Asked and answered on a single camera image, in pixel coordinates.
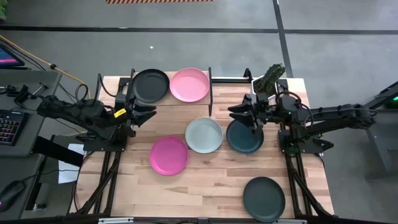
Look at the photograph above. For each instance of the teal plate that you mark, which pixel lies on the teal plate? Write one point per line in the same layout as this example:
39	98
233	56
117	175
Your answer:
244	141

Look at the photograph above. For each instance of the light pink plate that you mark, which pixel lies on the light pink plate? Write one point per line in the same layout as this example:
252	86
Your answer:
189	84

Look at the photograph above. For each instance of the black plate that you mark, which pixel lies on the black plate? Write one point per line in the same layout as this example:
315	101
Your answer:
150	86

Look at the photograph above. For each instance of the black desk clamp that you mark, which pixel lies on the black desk clamp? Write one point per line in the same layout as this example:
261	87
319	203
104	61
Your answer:
21	93

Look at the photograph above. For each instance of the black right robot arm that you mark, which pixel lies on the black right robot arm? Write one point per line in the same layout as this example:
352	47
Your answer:
335	115

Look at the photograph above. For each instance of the green cactus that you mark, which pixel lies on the green cactus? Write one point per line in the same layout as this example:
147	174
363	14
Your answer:
272	77

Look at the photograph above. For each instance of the backlit black keyboard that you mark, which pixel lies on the backlit black keyboard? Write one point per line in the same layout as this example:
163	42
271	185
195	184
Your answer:
11	127

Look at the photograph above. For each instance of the black computer mouse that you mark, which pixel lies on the black computer mouse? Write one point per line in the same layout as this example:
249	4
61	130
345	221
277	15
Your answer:
11	194

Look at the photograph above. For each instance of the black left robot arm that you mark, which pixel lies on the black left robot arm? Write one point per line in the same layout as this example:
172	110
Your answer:
84	113

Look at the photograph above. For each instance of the light grey plate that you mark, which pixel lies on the light grey plate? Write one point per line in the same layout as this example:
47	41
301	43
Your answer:
203	135

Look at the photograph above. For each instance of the computer screen with pink display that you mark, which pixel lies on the computer screen with pink display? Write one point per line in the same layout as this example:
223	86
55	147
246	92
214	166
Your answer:
7	57

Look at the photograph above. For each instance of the dark green plate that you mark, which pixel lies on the dark green plate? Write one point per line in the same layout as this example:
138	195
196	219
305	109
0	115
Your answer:
263	199

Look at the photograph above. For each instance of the green leafy plant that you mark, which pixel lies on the green leafy plant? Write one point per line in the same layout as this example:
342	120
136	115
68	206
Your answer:
2	11

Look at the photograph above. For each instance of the black metal rig frame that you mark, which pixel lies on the black metal rig frame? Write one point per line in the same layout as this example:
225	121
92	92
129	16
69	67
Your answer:
105	180

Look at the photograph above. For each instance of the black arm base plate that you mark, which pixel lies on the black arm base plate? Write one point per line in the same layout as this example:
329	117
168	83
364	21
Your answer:
306	146
102	145

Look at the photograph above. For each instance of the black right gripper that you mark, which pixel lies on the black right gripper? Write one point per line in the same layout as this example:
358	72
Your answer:
265	109

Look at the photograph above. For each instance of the black device with green light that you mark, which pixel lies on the black device with green light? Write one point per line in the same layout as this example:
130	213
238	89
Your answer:
388	96

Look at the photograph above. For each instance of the magenta plate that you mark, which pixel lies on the magenta plate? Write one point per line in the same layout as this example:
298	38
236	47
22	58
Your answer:
168	155

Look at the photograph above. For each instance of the white paper sheet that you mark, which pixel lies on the white paper sheet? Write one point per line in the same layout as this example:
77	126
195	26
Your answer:
66	174

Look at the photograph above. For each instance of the grey desk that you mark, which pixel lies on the grey desk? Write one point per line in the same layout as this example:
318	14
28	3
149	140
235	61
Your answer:
18	165

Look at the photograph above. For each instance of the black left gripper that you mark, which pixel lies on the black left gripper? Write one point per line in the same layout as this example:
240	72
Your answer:
129	118

